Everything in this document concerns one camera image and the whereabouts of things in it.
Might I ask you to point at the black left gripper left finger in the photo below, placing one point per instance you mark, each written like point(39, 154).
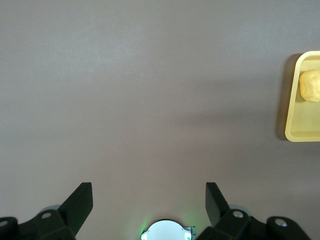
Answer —
point(50, 225)

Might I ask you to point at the yellow potato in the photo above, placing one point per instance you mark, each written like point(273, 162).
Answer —
point(311, 86)

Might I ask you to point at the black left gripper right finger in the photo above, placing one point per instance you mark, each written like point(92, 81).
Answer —
point(237, 225)

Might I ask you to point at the yellow plastic tray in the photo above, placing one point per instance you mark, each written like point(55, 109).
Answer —
point(295, 125)

